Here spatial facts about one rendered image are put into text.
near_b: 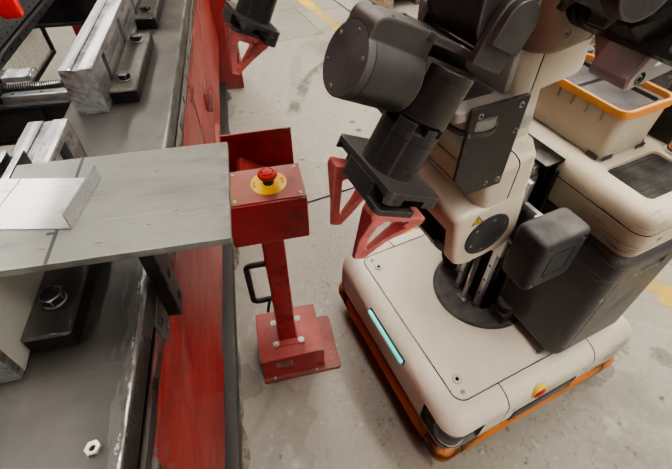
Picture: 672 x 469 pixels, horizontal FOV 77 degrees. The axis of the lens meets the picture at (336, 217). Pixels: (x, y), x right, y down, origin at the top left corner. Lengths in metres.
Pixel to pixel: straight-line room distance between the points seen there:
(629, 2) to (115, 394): 0.61
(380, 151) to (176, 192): 0.26
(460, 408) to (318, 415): 0.46
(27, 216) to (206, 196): 0.19
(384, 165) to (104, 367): 0.39
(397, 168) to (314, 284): 1.29
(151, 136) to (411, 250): 0.87
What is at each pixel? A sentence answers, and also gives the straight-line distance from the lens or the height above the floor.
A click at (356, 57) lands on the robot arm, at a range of 0.32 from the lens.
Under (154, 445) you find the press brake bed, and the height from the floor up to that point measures 0.77.
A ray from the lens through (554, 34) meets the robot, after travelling 0.62.
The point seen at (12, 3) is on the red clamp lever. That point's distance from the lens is 0.63.
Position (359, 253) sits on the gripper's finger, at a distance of 0.44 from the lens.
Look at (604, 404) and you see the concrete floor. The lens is 1.65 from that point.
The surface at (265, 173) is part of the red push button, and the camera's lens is 0.84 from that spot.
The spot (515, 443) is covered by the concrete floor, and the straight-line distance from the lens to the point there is 1.49.
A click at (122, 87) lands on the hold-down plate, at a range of 1.01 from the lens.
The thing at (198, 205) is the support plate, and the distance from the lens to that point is 0.51.
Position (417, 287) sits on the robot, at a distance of 1.32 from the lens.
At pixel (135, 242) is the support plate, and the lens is 0.49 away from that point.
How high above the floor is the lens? 1.33
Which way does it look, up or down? 45 degrees down
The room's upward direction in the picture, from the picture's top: straight up
